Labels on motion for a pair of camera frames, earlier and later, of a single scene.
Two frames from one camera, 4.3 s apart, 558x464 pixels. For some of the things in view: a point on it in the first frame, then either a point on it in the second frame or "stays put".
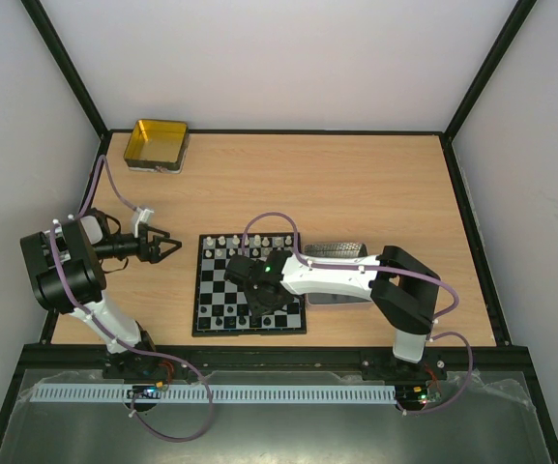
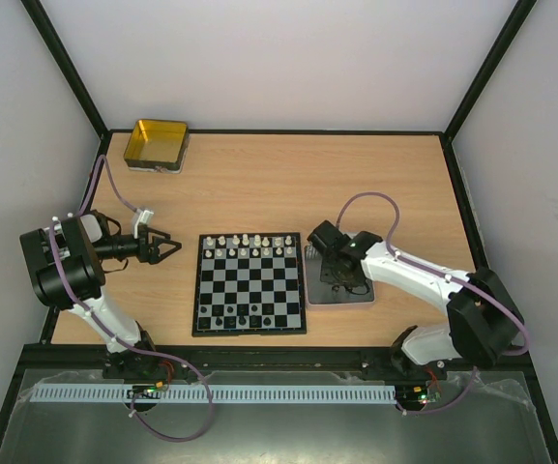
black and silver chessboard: (220, 306) stays put
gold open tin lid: (157, 146) stays put
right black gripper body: (235, 270) → (321, 237)
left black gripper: (154, 256) stays put
